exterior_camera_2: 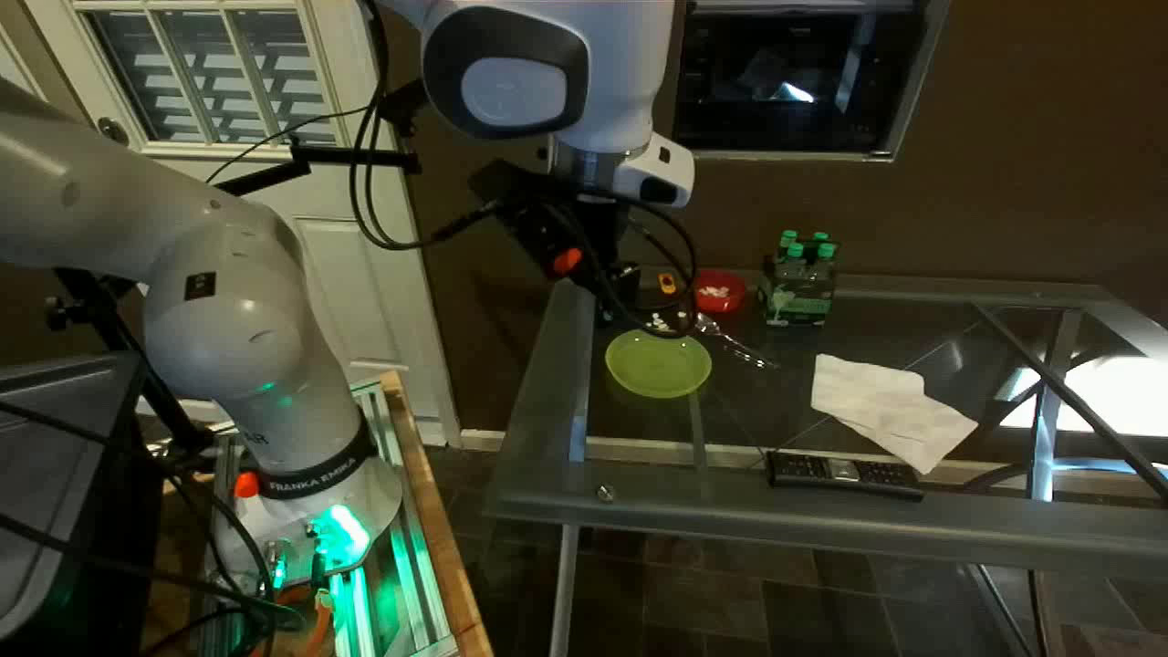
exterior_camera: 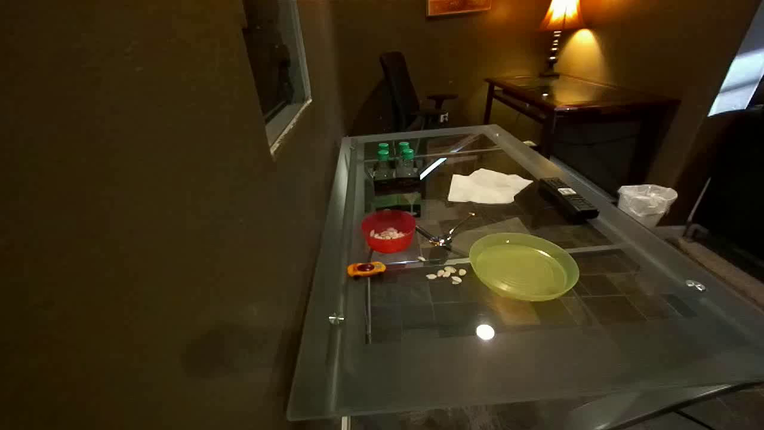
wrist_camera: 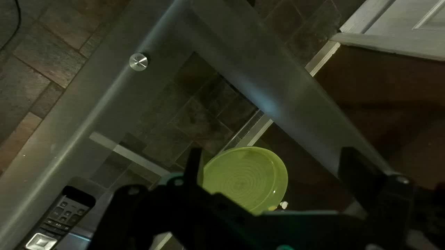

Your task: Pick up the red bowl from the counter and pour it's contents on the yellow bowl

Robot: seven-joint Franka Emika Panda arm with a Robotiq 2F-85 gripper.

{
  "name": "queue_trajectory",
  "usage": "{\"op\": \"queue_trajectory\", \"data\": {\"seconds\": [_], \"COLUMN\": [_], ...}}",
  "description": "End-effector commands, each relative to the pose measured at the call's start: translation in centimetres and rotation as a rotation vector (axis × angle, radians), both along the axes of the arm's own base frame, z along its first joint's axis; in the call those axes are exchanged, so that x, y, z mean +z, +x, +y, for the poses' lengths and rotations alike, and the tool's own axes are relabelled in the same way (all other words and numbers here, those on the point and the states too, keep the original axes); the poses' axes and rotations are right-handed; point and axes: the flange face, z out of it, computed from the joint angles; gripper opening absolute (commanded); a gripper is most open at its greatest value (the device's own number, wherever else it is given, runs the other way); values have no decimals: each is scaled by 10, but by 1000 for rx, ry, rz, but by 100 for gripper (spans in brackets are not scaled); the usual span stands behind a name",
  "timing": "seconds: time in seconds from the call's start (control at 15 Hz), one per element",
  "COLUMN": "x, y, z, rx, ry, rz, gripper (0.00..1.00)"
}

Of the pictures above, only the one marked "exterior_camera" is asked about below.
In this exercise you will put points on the red plastic bowl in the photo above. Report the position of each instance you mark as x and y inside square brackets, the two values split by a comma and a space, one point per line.
[387, 244]

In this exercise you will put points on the yellow-green plastic bowl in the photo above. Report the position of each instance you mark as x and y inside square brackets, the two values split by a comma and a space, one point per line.
[520, 267]

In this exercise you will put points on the black bottle rack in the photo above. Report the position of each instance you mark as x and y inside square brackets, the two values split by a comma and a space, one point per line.
[394, 178]

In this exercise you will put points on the orange tape measure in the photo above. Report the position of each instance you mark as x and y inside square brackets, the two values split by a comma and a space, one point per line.
[365, 268]

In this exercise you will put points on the metal spoon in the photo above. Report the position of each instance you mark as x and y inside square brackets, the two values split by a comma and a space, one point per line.
[438, 244]

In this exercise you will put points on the green capped bottle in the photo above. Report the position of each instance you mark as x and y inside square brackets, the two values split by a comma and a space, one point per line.
[403, 148]
[382, 148]

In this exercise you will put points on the white paper napkin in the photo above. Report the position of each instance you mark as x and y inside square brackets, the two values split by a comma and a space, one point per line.
[485, 188]

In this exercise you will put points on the black remote control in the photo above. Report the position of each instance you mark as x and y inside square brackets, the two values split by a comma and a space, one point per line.
[569, 203]

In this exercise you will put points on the dark wooden desk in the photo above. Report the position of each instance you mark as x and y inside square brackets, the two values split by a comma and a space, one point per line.
[580, 99]

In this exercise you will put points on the lit table lamp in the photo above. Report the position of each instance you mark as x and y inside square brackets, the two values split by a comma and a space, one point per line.
[562, 16]

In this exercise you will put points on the white framed wall window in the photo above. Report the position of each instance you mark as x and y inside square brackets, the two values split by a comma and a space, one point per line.
[277, 62]

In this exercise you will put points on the framed wall picture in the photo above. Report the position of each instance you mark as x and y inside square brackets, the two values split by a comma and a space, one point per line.
[456, 6]

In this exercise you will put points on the glass table with metal frame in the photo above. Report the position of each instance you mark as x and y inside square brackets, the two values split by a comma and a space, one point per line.
[557, 359]

